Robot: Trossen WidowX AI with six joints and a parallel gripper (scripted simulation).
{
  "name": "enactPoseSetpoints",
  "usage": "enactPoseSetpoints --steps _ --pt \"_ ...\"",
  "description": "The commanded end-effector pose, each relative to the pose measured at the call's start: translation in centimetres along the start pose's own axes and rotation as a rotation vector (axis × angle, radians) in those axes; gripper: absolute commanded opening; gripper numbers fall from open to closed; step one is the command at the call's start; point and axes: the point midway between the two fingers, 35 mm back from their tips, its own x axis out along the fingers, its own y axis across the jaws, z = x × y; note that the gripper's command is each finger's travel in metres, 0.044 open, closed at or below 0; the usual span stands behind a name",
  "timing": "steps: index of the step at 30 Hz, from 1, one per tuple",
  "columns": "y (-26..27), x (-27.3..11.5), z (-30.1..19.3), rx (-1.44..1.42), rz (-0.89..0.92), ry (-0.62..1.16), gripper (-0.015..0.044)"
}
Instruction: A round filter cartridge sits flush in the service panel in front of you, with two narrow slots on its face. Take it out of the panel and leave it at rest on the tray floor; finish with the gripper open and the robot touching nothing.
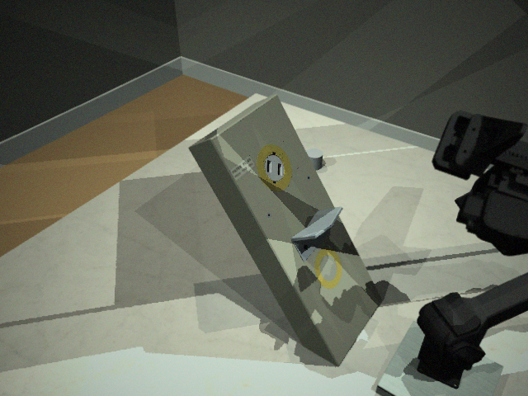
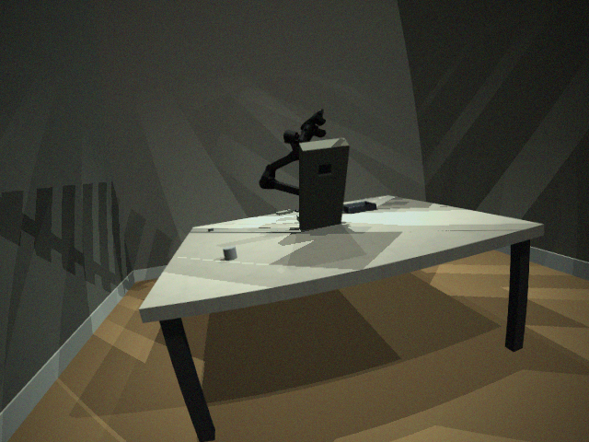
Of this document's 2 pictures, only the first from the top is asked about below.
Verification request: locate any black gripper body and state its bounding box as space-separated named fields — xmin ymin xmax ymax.
xmin=431 ymin=110 xmax=528 ymax=201

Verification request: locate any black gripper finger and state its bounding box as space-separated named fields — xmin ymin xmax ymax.
xmin=453 ymin=114 xmax=528 ymax=177

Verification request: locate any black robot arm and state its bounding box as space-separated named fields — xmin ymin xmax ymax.
xmin=417 ymin=171 xmax=528 ymax=389

